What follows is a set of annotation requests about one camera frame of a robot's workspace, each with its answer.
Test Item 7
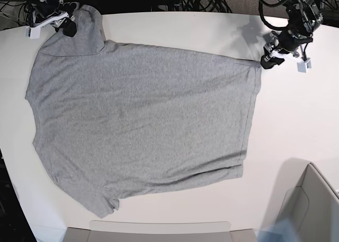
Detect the grey plastic bin right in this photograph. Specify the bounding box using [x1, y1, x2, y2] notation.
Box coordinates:
[276, 163, 338, 241]

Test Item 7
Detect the grey plastic bin bottom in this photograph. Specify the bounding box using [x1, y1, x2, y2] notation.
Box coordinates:
[63, 221, 257, 241]

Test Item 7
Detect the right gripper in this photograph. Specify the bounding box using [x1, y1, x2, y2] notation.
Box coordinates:
[33, 0, 77, 37]

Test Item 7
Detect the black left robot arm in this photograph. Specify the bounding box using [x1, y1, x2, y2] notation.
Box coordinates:
[258, 0, 323, 73]

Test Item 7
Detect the blue translucent plastic sheet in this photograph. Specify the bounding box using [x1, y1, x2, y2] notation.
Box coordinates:
[256, 219, 296, 242]

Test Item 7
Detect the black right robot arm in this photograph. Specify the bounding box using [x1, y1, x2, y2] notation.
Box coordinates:
[26, 0, 78, 39]

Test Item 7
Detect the grey plastic bin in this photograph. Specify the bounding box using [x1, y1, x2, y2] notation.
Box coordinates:
[276, 163, 338, 241]
[63, 221, 257, 241]

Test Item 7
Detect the grey T-shirt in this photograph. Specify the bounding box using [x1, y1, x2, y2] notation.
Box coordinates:
[25, 5, 262, 218]

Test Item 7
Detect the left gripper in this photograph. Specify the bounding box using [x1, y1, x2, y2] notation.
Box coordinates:
[260, 31, 313, 69]

